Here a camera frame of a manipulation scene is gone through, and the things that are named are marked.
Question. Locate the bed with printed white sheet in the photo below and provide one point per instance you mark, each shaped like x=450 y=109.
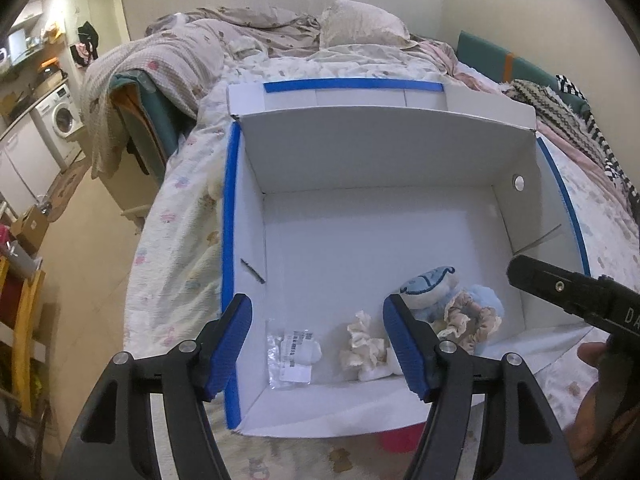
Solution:
x=180 y=240

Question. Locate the blue and white cardboard box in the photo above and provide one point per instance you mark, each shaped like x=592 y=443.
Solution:
x=375 y=230

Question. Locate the light blue fluffy scrunchie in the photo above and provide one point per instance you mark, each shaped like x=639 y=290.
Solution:
x=487 y=300

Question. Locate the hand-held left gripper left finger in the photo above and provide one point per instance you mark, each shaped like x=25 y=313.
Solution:
x=230 y=350

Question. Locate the black and white striped cloth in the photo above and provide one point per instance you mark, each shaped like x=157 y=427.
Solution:
x=600 y=135

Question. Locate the beige lace scrunchie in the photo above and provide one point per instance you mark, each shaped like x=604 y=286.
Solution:
x=457 y=322

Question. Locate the brown knitted blanket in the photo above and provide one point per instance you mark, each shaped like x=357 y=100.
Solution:
x=555 y=105

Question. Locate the white floor cabinet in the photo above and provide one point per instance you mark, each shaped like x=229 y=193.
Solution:
x=25 y=160

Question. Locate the brown floor rug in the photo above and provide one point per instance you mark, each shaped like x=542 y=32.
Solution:
x=70 y=185

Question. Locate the yellow wooden rack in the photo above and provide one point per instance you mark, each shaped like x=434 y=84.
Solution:
x=25 y=320

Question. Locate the grey waffle blanket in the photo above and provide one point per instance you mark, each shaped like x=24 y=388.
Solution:
x=140 y=85

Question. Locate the pink blanket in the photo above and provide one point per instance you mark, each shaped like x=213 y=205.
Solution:
x=450 y=57

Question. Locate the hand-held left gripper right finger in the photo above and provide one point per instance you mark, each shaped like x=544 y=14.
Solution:
x=407 y=350

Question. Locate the black hanging garment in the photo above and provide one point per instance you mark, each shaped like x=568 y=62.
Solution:
x=87 y=42

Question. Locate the brown cardboard box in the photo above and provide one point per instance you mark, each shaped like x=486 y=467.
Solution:
x=31 y=225

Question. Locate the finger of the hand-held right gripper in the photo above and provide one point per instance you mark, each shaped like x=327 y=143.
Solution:
x=555 y=287

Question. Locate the beige floral duvet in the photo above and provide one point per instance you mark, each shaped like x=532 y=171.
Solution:
x=235 y=35

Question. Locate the floral pillow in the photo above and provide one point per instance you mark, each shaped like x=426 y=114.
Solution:
x=360 y=22

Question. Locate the clear plastic packet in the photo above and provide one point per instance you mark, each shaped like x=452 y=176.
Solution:
x=292 y=355

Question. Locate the white washing machine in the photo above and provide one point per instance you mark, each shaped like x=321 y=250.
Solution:
x=61 y=116

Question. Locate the teal headboard cushion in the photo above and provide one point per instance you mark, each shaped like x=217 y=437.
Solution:
x=500 y=60

